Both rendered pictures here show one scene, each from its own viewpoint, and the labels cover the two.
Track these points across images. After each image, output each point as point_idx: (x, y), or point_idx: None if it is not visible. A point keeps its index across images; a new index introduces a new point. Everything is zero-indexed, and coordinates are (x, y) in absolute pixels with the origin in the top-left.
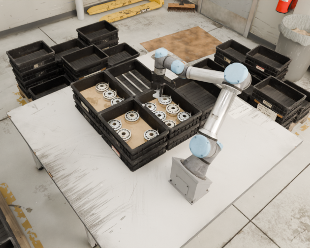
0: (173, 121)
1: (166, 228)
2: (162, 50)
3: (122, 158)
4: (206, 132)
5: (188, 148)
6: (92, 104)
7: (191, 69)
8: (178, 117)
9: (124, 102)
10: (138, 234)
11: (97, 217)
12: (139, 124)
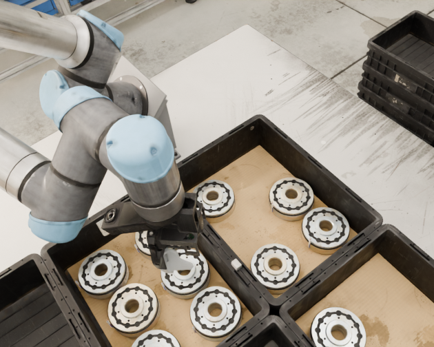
0: (139, 268)
1: (194, 84)
2: (129, 132)
3: None
4: (74, 18)
5: None
6: None
7: (25, 155)
8: (122, 265)
9: (307, 279)
10: (240, 74)
11: (315, 91)
12: (247, 250)
